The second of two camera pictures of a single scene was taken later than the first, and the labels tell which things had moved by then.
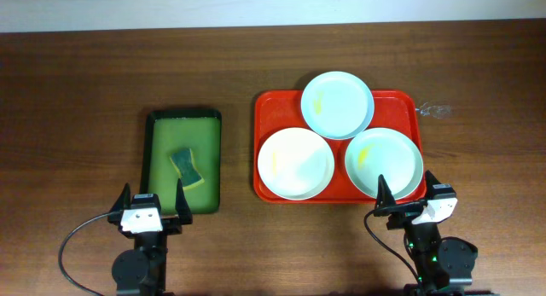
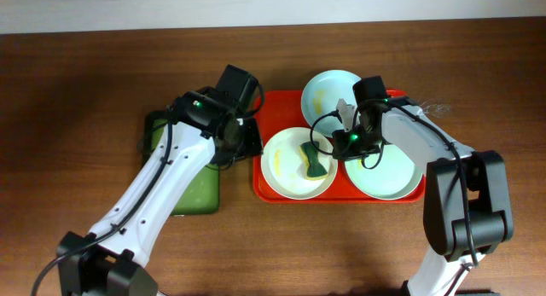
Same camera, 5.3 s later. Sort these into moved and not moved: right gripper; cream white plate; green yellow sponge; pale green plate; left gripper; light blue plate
Moved: left gripper; green yellow sponge; right gripper
Not moved: light blue plate; pale green plate; cream white plate
